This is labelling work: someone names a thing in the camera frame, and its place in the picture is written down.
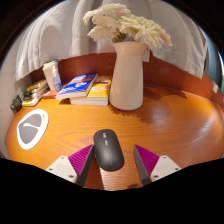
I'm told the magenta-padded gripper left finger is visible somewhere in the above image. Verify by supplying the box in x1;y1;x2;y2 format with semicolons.
45;143;96;187

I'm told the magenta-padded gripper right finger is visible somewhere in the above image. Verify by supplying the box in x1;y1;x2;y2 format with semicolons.
133;143;183;187

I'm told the black computer mouse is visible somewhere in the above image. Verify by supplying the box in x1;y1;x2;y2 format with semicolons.
92;128;125;172

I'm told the white and grey mouse pad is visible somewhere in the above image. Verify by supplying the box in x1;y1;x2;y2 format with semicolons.
16;108;50;151

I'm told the white and yellow book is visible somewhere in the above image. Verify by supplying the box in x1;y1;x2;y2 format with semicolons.
21;94;45;108

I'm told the dark red book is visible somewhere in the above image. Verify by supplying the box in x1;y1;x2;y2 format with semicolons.
42;89;60;100

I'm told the dark grey book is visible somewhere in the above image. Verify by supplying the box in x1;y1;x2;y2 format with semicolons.
22;89;50;102

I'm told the dark green mug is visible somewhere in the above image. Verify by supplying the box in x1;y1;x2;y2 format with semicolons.
9;94;23;113

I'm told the cream ceramic vase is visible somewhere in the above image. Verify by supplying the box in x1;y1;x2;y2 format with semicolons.
108;40;149;112

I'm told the cream travel cup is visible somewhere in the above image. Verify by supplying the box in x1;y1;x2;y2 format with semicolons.
42;59;59;92

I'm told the white curtain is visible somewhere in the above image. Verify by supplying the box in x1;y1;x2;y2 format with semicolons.
13;0;209;83

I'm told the white flower bouquet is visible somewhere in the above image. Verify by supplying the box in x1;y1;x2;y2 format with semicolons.
82;3;174;49

